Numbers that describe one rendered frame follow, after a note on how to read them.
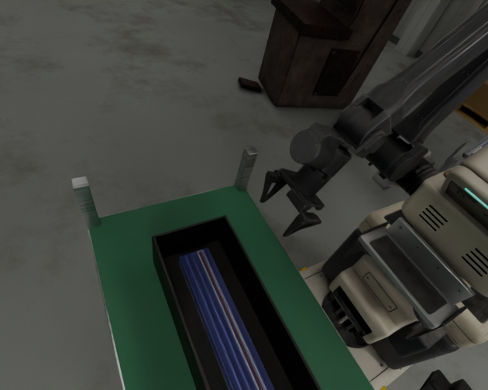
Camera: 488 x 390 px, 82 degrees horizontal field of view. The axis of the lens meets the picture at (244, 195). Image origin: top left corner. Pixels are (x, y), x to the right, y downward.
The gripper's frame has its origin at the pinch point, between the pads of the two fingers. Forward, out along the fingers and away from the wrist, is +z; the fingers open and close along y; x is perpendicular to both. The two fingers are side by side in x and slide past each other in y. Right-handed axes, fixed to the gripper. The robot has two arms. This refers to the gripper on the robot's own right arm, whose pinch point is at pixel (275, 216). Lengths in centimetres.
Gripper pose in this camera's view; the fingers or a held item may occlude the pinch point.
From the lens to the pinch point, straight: 61.8
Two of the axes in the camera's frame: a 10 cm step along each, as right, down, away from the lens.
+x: 6.8, 0.8, 7.3
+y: 4.6, 7.2, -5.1
